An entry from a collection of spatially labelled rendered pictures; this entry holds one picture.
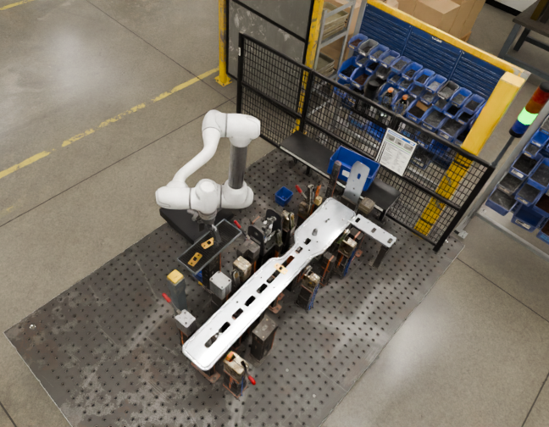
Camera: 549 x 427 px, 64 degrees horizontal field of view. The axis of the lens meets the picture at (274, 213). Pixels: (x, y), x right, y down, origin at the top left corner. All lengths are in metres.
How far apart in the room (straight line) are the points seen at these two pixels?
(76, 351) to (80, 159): 2.37
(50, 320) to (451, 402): 2.74
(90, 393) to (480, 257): 3.35
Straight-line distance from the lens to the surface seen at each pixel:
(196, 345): 2.33
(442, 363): 3.72
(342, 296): 2.88
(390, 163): 2.99
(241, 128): 2.46
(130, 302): 2.82
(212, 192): 2.05
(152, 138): 4.76
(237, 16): 4.90
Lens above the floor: 3.17
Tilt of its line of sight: 51 degrees down
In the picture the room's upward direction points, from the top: 8 degrees clockwise
